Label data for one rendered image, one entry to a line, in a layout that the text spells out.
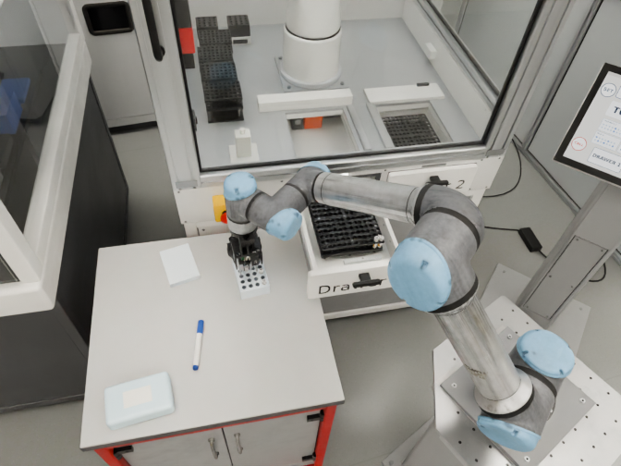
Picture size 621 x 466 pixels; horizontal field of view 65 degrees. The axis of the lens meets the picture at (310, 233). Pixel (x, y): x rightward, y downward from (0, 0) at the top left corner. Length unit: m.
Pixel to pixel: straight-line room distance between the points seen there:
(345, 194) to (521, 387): 0.52
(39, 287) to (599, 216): 1.74
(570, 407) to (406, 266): 0.71
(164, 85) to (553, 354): 1.04
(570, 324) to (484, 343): 1.59
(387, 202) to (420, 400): 1.28
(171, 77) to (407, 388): 1.53
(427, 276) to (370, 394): 1.34
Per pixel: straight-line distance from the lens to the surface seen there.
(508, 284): 2.53
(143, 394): 1.26
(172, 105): 1.24
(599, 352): 2.57
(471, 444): 1.30
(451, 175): 1.60
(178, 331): 1.37
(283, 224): 1.06
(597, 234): 1.99
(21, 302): 1.43
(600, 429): 1.45
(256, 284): 1.38
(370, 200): 1.02
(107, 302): 1.46
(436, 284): 0.82
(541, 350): 1.17
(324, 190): 1.09
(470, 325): 0.93
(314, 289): 1.29
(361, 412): 2.08
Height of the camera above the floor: 1.94
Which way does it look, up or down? 50 degrees down
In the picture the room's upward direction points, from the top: 4 degrees clockwise
